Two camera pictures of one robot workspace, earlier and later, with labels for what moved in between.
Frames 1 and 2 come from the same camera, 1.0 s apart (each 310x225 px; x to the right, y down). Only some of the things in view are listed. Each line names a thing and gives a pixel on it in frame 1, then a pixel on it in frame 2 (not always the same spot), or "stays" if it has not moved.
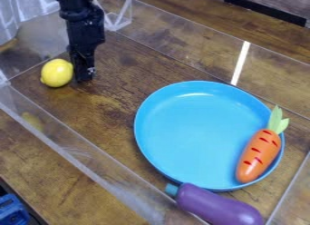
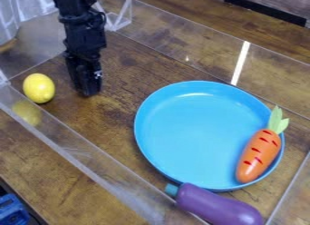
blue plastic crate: (13, 213) stays
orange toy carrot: (262, 150) stays
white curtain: (19, 6) stays
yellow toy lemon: (56, 73) → (38, 87)
